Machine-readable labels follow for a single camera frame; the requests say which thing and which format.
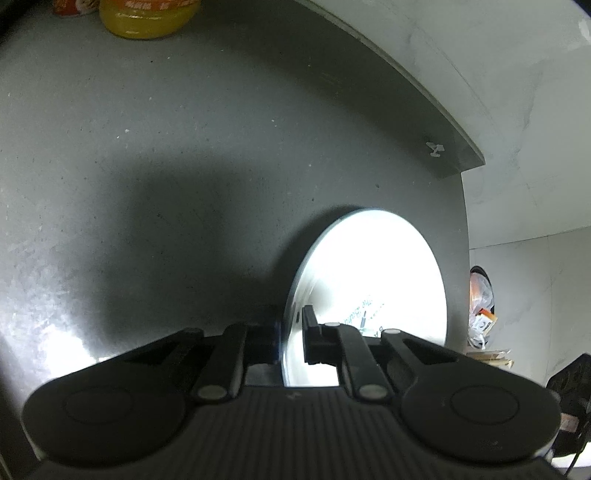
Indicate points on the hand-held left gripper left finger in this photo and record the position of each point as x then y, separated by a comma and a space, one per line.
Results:
261, 344

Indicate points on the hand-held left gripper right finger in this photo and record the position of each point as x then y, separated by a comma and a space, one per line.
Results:
311, 344

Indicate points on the small white printed plate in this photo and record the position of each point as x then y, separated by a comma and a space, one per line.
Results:
369, 267

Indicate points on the flat cardboard piece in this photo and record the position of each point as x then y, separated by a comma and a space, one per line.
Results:
489, 357

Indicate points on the trash bag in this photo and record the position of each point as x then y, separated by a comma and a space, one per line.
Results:
482, 300

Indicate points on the orange juice bottle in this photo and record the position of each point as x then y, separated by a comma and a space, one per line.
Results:
147, 18

